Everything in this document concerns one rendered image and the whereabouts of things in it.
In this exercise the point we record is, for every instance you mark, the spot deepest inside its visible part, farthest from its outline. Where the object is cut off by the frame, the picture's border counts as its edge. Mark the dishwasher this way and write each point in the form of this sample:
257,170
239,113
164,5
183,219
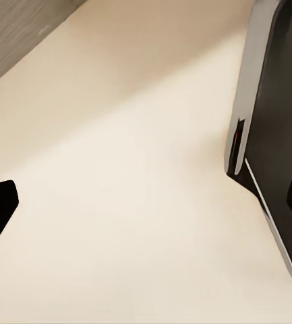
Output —
25,23

